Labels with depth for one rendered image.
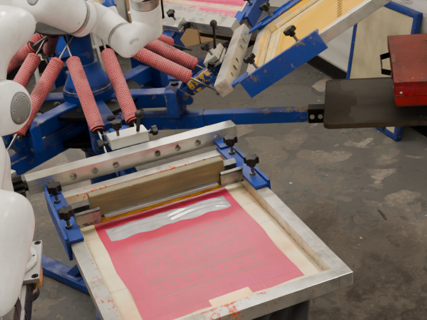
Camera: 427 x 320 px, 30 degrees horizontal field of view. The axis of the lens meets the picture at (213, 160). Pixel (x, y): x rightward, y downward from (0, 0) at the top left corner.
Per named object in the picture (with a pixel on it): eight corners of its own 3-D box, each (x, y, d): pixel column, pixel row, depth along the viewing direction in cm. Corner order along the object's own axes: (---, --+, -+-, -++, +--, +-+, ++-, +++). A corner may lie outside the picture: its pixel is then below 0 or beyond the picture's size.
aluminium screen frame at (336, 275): (353, 284, 191) (353, 271, 189) (121, 365, 175) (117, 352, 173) (228, 157, 258) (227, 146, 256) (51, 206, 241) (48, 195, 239)
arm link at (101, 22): (93, 8, 179) (150, 35, 196) (62, -18, 186) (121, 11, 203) (74, 40, 181) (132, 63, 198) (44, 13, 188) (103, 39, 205)
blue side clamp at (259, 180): (272, 200, 233) (270, 179, 230) (256, 204, 231) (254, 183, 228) (232, 160, 258) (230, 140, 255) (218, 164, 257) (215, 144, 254)
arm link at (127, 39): (103, 47, 200) (124, 66, 195) (97, 13, 192) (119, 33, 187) (151, 22, 206) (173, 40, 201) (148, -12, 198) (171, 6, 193)
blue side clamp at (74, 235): (88, 256, 217) (82, 234, 214) (70, 261, 216) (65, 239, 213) (65, 207, 243) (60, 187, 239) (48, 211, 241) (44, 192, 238)
